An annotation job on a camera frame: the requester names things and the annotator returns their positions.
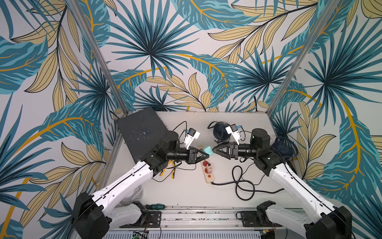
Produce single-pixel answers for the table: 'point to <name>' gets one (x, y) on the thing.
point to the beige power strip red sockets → (208, 177)
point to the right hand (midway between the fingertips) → (208, 158)
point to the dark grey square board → (143, 130)
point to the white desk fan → (136, 195)
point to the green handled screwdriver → (155, 206)
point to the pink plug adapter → (209, 169)
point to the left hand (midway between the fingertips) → (206, 158)
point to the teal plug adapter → (208, 150)
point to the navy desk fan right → (284, 146)
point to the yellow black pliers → (173, 169)
